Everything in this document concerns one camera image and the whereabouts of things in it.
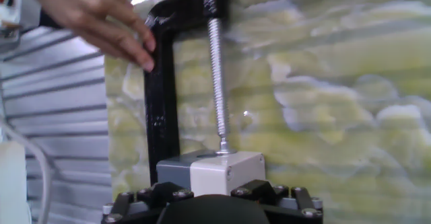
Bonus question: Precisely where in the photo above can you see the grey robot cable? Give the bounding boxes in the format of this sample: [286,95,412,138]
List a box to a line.
[0,116,53,224]

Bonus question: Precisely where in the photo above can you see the black C-clamp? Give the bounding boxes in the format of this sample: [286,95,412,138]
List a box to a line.
[143,0,236,186]

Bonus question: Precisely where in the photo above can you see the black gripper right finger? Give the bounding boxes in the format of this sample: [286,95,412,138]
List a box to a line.
[230,179,324,224]

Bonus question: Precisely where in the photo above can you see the grey white red button box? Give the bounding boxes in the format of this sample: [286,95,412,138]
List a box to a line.
[156,149,267,198]

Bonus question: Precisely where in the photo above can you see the person's bare hand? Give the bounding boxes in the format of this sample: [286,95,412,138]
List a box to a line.
[15,0,158,73]

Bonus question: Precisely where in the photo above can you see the green marble pattern mat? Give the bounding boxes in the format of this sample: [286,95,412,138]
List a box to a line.
[104,0,431,224]

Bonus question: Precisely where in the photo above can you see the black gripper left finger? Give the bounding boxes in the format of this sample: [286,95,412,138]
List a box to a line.
[100,182,195,224]

